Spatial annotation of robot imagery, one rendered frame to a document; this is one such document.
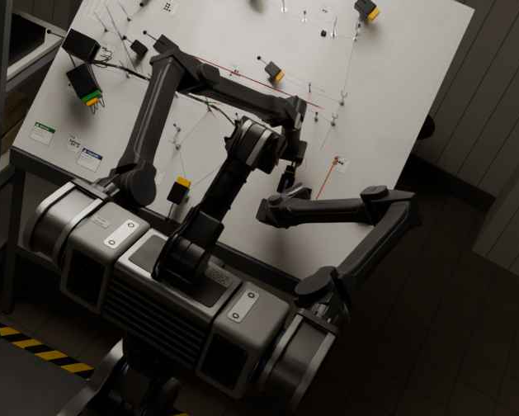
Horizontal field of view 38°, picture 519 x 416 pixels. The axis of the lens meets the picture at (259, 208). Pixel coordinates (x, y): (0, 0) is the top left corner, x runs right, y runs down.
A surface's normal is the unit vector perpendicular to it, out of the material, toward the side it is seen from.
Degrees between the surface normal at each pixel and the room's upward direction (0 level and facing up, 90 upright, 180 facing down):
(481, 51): 90
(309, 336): 0
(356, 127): 48
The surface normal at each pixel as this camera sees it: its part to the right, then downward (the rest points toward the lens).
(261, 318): 0.28, -0.73
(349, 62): -0.05, -0.09
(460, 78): -0.43, 0.48
